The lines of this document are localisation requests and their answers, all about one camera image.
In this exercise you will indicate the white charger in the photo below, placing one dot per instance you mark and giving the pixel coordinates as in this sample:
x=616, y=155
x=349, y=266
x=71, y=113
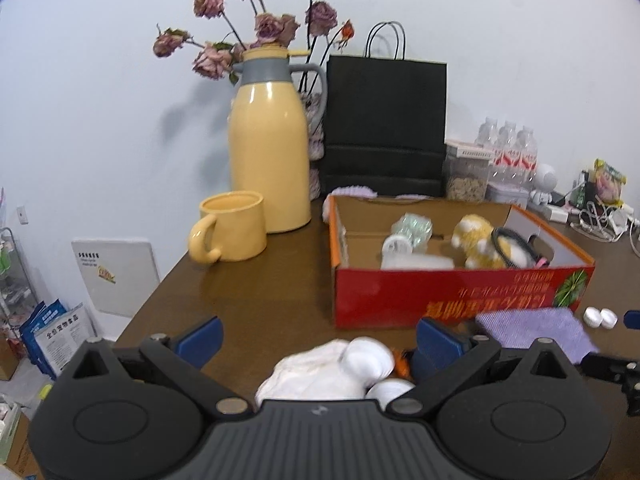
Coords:
x=558, y=212

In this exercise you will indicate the wall outlet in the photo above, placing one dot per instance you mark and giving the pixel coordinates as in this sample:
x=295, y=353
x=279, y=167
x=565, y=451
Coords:
x=22, y=214

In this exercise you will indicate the purple knitted piece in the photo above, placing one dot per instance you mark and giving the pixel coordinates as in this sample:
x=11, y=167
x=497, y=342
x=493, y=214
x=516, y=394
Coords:
x=410, y=196
x=352, y=191

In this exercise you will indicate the stack of blue packets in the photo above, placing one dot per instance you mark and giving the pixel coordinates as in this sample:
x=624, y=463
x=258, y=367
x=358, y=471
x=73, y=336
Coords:
x=57, y=337

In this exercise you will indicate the black paper bag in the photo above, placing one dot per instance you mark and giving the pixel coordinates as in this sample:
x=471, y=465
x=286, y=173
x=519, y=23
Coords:
x=382, y=125

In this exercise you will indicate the yellow mug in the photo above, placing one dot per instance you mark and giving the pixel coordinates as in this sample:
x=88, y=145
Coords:
x=235, y=225

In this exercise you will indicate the pink snack bag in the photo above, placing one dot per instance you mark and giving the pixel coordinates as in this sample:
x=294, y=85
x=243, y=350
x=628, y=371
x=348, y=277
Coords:
x=610, y=180

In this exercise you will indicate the yellow thermos jug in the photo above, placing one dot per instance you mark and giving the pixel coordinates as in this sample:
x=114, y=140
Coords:
x=267, y=150

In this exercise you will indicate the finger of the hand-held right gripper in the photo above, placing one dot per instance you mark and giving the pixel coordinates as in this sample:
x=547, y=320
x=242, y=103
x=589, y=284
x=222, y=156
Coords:
x=632, y=320
x=602, y=367

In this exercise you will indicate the white robot toy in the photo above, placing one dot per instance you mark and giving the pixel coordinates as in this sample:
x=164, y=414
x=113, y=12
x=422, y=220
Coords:
x=545, y=182

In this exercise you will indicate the red cardboard box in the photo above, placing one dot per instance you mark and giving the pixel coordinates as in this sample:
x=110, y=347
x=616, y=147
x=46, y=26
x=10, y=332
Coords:
x=450, y=292

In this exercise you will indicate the purple knitted vase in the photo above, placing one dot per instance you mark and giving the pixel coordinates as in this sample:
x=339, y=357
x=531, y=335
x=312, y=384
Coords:
x=316, y=150

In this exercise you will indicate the dried rose bouquet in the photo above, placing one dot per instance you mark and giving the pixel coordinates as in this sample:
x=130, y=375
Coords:
x=260, y=25

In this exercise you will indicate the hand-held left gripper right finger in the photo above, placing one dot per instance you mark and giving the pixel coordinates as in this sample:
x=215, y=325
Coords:
x=440, y=345

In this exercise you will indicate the black upright device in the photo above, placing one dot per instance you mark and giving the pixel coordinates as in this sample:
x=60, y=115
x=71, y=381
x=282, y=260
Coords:
x=587, y=187

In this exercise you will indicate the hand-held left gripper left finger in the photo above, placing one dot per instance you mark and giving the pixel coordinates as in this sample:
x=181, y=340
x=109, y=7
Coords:
x=200, y=342

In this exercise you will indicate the white and yellow plush sheep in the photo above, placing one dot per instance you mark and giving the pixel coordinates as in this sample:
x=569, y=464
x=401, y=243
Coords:
x=477, y=240

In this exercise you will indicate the small orange object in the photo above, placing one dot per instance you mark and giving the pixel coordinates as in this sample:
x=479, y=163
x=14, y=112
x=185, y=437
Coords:
x=402, y=362

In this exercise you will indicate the white bottle cap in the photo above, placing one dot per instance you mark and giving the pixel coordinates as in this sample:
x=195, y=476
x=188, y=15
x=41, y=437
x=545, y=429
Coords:
x=593, y=316
x=609, y=319

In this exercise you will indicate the cardboard carton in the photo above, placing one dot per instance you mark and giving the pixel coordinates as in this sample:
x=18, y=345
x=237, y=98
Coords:
x=15, y=440

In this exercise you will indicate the white plastic container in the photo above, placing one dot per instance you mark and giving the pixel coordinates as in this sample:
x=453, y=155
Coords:
x=415, y=257

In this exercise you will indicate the clear snack jar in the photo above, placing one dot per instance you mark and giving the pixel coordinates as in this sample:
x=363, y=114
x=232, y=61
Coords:
x=467, y=175

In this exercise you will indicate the grey tin box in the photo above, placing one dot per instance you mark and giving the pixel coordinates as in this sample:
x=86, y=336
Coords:
x=507, y=195

